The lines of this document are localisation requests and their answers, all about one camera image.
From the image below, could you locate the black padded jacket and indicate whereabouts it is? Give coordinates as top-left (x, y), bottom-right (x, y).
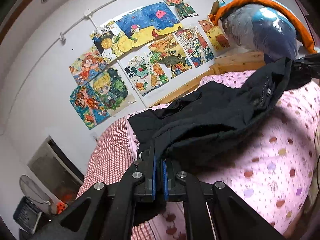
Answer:
top-left (129, 58), bottom-right (311, 171)

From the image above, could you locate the red white checked pillow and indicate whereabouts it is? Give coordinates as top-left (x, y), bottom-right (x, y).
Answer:
top-left (76, 115), bottom-right (161, 240)

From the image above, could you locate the plastic bagged bedding bundle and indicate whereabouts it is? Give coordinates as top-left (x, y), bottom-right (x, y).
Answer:
top-left (222, 4), bottom-right (297, 61)

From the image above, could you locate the blond boy drawing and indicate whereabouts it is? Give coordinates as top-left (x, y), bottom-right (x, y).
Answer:
top-left (89, 67), bottom-right (136, 116)

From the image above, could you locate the fruit drink drawing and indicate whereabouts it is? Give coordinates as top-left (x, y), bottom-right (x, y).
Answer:
top-left (118, 46), bottom-right (169, 96)

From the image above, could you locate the red-haired girl drawing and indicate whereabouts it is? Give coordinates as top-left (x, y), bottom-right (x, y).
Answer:
top-left (69, 84), bottom-right (110, 129)

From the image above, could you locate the yellow bear chick drawing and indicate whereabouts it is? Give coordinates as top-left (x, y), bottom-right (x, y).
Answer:
top-left (199, 20), bottom-right (230, 51)

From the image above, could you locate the pink apple print quilt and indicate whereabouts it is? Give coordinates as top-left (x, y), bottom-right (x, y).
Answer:
top-left (126, 69), bottom-right (320, 240)

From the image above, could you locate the dinosaur landscape drawing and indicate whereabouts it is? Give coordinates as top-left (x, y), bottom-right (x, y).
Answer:
top-left (148, 34), bottom-right (192, 79)

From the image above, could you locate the city 2024 drawing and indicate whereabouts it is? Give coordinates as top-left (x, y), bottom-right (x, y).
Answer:
top-left (175, 27), bottom-right (214, 68)

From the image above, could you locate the orange-haired swimmer girl drawing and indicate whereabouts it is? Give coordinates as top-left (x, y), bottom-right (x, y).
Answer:
top-left (69, 45), bottom-right (107, 86)

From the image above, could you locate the white standing fan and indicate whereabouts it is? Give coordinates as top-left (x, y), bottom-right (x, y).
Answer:
top-left (19, 175), bottom-right (53, 215)

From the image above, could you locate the black plastic crate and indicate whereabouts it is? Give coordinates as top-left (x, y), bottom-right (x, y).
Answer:
top-left (13, 197), bottom-right (42, 235)

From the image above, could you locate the black yellow moon drawing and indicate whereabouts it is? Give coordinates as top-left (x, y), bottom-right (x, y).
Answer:
top-left (90, 20), bottom-right (133, 64)

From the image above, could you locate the red-haired kid green outfit drawing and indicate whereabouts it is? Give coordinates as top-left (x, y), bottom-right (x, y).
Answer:
top-left (163, 0), bottom-right (197, 20)

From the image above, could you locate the blue sea yellow sand painting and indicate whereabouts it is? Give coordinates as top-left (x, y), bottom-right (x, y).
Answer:
top-left (114, 2), bottom-right (183, 47)

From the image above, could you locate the wooden bed frame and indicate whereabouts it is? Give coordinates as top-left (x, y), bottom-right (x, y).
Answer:
top-left (151, 51), bottom-right (266, 107)

